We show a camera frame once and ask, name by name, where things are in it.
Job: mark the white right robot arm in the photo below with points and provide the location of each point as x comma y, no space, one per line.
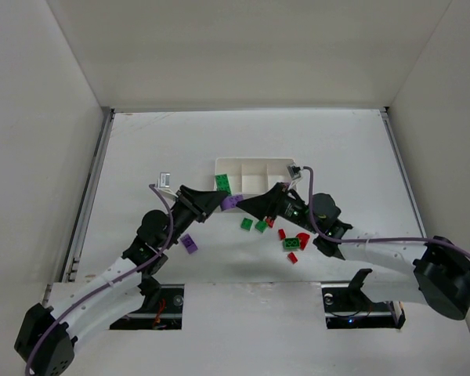
430,272

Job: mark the small purple curved lego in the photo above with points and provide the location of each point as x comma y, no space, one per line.
230,202

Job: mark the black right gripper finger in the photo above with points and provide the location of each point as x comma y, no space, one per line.
263,200
261,213

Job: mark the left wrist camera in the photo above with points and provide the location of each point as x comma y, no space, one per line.
163,185

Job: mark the small red lego lower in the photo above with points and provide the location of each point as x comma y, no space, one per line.
292,258

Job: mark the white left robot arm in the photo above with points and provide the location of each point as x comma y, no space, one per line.
49,337

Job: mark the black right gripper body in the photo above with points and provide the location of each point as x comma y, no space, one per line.
276,198

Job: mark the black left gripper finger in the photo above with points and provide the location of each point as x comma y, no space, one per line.
201,214
203,200

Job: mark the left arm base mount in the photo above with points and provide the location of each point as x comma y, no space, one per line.
163,313

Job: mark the green square lego right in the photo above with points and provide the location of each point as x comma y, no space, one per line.
261,226

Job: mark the green two-stud lego brick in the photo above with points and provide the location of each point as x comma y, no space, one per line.
291,243

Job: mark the red curved lego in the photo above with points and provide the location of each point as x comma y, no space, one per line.
303,240

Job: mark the long green lego plate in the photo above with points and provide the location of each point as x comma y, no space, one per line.
222,183

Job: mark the white divided plastic container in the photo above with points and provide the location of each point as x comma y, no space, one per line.
252,176

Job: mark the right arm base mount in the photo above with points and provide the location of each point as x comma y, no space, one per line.
347,307

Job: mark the green square lego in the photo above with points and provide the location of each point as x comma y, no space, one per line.
261,226
246,224

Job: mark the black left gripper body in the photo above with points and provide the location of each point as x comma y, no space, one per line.
189,201

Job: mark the green square lego left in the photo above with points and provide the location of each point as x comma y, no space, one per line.
246,224

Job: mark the large purple arch lego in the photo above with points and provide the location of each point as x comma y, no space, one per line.
189,244

